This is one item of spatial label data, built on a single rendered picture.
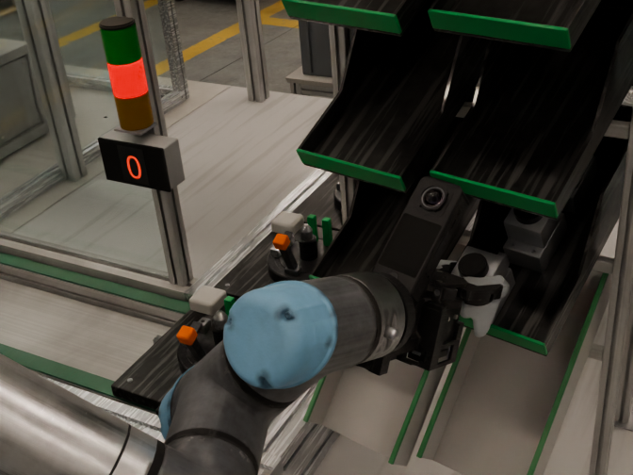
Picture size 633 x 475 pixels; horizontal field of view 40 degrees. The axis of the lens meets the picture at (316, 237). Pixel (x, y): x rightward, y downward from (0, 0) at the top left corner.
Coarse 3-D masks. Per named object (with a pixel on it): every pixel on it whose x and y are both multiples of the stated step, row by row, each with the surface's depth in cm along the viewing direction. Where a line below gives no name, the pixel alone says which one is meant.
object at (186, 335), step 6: (192, 324) 118; (198, 324) 118; (180, 330) 116; (186, 330) 116; (192, 330) 116; (198, 330) 117; (180, 336) 115; (186, 336) 115; (192, 336) 116; (186, 342) 116; (192, 342) 116; (198, 342) 118; (192, 348) 117; (198, 348) 118; (192, 354) 119; (198, 354) 118; (204, 354) 120; (198, 360) 120
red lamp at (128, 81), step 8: (128, 64) 122; (136, 64) 122; (112, 72) 122; (120, 72) 122; (128, 72) 122; (136, 72) 122; (144, 72) 124; (112, 80) 123; (120, 80) 122; (128, 80) 122; (136, 80) 123; (144, 80) 124; (112, 88) 124; (120, 88) 123; (128, 88) 123; (136, 88) 123; (144, 88) 125; (120, 96) 124; (128, 96) 124; (136, 96) 124
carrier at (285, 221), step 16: (272, 224) 155; (288, 224) 154; (304, 224) 141; (272, 240) 153; (304, 240) 142; (320, 240) 148; (256, 256) 149; (272, 256) 145; (304, 256) 143; (320, 256) 144; (240, 272) 145; (256, 272) 145; (272, 272) 142; (288, 272) 140; (304, 272) 140; (224, 288) 142; (240, 288) 141; (256, 288) 141
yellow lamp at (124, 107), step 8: (144, 96) 125; (120, 104) 125; (128, 104) 124; (136, 104) 124; (144, 104) 125; (120, 112) 126; (128, 112) 125; (136, 112) 125; (144, 112) 126; (152, 112) 128; (120, 120) 127; (128, 120) 126; (136, 120) 126; (144, 120) 126; (152, 120) 128; (128, 128) 126; (136, 128) 126; (144, 128) 127
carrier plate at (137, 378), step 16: (192, 320) 135; (176, 336) 131; (160, 352) 128; (176, 352) 128; (144, 368) 126; (160, 368) 125; (176, 368) 125; (112, 384) 123; (128, 384) 123; (144, 384) 123; (160, 384) 122; (128, 400) 123; (144, 400) 121; (160, 400) 120
